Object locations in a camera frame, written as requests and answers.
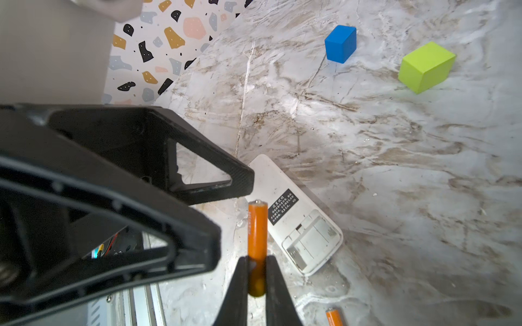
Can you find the white red remote control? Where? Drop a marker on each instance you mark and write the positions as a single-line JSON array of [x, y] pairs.
[[305, 234]]

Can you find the green cube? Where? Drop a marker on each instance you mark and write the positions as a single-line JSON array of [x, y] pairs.
[[426, 67]]

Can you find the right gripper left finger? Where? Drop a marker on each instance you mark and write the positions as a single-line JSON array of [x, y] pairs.
[[233, 311]]

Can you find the orange battery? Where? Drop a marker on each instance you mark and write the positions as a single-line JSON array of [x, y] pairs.
[[257, 247], [334, 317]]

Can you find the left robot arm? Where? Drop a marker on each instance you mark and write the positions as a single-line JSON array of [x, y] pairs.
[[57, 53]]

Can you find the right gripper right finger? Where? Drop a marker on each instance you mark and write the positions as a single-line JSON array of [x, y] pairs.
[[280, 309]]

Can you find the blue cube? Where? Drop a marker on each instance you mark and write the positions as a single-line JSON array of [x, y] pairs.
[[341, 43]]

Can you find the aluminium mounting rail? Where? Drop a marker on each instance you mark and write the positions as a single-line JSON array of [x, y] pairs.
[[136, 306]]

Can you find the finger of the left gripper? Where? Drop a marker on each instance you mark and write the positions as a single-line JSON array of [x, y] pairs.
[[67, 238], [115, 146]]

